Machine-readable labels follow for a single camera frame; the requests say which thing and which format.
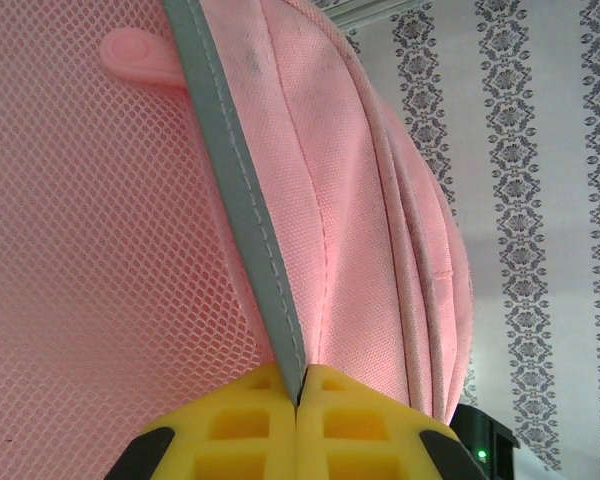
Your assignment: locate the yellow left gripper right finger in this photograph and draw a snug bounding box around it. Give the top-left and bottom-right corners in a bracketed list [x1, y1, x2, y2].
[298, 364, 481, 480]

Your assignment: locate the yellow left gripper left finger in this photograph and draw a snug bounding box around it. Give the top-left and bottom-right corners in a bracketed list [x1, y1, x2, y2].
[112, 363, 300, 480]

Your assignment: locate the pink backpack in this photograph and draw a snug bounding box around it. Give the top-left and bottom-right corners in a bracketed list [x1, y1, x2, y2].
[0, 0, 476, 426]

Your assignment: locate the aluminium frame post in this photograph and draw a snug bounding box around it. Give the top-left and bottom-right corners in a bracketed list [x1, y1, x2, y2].
[327, 0, 431, 32]

